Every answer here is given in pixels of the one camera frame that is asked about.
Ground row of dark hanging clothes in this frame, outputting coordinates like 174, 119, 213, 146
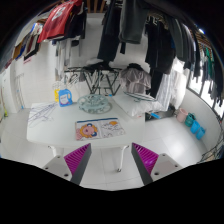
186, 29, 224, 108

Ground dark grey hanging garment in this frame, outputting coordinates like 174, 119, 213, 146
118, 0, 151, 45

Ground cartoon print towel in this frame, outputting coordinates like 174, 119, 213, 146
74, 117, 127, 142

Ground blue plastic brush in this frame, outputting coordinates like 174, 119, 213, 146
149, 112, 162, 120

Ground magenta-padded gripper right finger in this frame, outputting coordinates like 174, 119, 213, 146
130, 142, 184, 187

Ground teal clothes hanger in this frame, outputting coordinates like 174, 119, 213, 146
123, 90, 156, 102

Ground blue detergent bottle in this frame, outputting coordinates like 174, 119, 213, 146
58, 88, 74, 108

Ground pile of wire hangers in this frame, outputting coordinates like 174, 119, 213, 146
27, 101, 58, 128

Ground white pillow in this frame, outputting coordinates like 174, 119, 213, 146
112, 92, 167, 118

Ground black folding drying rack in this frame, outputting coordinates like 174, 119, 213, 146
64, 64, 123, 96

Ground grey shirt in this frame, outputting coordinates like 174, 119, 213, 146
119, 65, 153, 95

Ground red hanging jersey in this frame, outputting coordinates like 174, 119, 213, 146
37, 0, 84, 44

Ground round teal peg hanger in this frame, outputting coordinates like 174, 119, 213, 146
77, 93, 113, 114

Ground black hanging clothes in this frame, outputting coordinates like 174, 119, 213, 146
144, 13, 178, 98

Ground pink bucket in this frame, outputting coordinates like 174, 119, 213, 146
175, 107, 189, 123

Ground row of colourful hanging clothes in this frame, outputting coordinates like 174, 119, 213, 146
13, 19, 44, 63

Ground yellow detergent bottle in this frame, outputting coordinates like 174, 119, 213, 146
53, 88, 61, 103

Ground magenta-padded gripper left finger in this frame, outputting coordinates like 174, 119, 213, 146
42, 143, 92, 186

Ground blue plastic basket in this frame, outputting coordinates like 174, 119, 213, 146
195, 126, 207, 141
189, 119, 202, 135

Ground black hanging trousers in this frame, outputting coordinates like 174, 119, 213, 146
96, 0, 123, 64

